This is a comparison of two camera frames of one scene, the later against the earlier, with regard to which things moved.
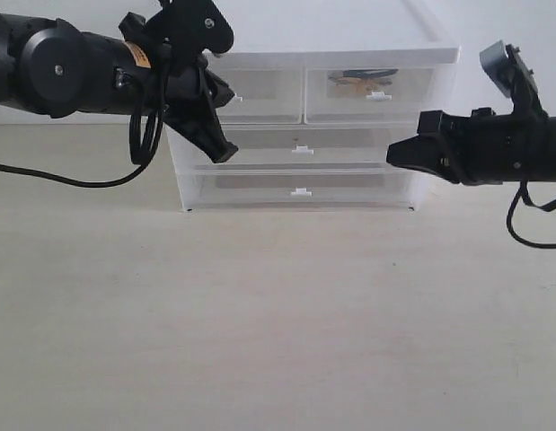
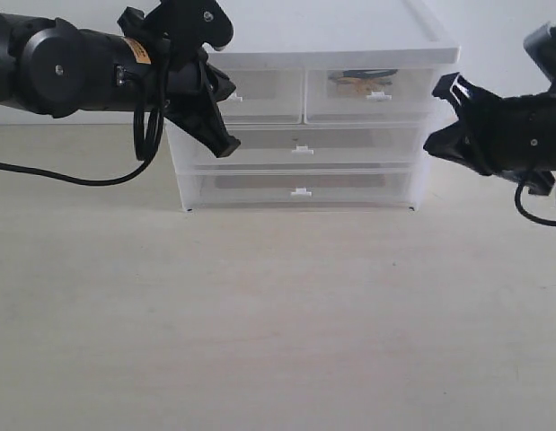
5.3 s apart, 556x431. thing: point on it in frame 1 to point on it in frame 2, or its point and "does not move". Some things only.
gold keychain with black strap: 361,80 does not move
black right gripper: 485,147 to 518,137
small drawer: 367,95 does not move
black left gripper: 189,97 does not move
